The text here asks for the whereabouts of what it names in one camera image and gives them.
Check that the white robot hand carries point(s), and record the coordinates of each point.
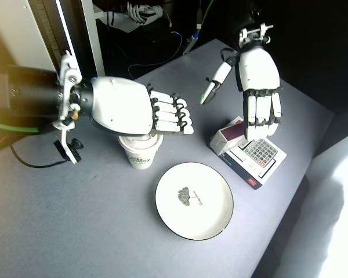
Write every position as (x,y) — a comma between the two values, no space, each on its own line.
(121,104)
(258,69)

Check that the white paper coffee cup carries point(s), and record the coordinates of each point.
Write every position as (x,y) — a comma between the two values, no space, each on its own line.
(139,157)

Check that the small maroon box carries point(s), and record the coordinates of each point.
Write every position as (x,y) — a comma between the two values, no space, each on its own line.
(232,134)

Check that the boxed calculator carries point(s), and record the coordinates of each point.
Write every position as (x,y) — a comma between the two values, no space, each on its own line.
(264,153)

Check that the spare white robot hand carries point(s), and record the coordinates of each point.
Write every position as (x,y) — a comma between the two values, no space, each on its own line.
(142,11)

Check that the white plate with leaf print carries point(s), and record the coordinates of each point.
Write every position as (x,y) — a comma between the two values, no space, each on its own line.
(194,202)

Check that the white adapter with blue plug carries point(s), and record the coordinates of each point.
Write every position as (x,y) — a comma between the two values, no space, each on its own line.
(191,43)

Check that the white base sheet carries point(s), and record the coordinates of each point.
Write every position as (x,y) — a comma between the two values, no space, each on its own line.
(121,24)

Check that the grey table cloth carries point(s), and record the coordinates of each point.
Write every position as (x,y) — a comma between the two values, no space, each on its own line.
(75,217)

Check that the white cabinet panel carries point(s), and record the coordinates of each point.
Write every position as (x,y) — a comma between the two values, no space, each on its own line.
(23,23)

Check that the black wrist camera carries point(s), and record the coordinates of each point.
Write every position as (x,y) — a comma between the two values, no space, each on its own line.
(75,146)

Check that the white frame post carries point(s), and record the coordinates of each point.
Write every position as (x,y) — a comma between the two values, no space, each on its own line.
(91,29)

